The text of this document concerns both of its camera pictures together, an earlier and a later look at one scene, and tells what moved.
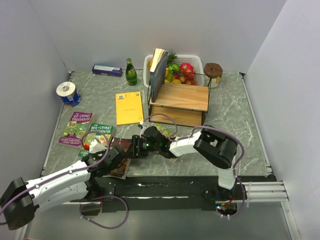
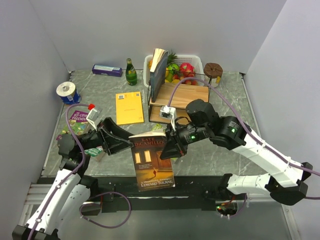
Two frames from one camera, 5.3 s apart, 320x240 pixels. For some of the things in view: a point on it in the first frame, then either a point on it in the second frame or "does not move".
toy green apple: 172,67 does not move
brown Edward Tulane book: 119,170 to 152,173
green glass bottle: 131,74 does not move
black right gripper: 137,152 to 175,147
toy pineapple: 172,59 does not move
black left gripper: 100,153 to 115,141
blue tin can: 72,100 does not move
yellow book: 129,108 does not move
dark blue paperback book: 158,71 does not move
